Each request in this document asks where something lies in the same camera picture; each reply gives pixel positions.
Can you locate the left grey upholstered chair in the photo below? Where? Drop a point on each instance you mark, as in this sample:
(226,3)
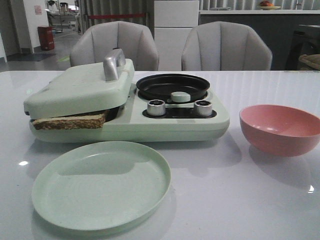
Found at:
(134,39)

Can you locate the mint green round plate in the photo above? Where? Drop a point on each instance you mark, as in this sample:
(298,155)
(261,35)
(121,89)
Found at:
(102,186)

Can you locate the grey upholstered chair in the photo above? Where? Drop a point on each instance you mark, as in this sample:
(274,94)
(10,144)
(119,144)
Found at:
(134,39)
(225,46)

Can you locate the red bin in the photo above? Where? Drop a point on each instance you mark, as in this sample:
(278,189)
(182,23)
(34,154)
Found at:
(46,38)

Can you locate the silver control knob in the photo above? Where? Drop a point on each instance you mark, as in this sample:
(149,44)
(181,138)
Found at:
(156,108)
(202,108)

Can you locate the left silver control knob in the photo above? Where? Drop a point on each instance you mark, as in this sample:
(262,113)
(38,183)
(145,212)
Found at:
(156,108)

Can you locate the right grey upholstered chair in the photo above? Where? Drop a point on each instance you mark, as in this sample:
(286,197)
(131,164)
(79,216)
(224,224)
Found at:
(225,46)

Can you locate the grey counter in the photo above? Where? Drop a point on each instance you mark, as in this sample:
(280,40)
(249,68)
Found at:
(275,27)

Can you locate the white bread slice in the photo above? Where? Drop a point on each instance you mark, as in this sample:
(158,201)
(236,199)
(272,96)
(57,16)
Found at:
(90,120)

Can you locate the fruit plate on counter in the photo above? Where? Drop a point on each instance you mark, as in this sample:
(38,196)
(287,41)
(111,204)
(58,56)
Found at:
(267,5)

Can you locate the beige cushion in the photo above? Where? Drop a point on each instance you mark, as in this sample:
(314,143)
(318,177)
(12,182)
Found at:
(310,62)

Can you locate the dark appliance at right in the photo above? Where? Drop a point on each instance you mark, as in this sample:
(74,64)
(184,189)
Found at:
(305,41)

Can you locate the mint green breakfast maker base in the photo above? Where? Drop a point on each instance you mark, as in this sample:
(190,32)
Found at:
(131,125)

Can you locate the red barrier tape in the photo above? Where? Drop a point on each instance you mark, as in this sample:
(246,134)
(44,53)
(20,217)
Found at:
(117,16)

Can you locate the right silver control knob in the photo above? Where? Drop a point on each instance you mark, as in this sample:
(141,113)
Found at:
(202,108)

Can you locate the white cabinet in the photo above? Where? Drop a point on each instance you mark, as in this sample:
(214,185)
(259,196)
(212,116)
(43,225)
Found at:
(173,21)

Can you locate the pink plastic bowl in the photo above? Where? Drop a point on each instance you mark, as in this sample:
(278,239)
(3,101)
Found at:
(280,130)

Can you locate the black round frying pan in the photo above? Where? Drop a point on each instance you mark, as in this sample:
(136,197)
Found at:
(161,87)

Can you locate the breakfast maker hinged lid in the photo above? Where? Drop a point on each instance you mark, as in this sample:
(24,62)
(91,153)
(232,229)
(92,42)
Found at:
(84,89)

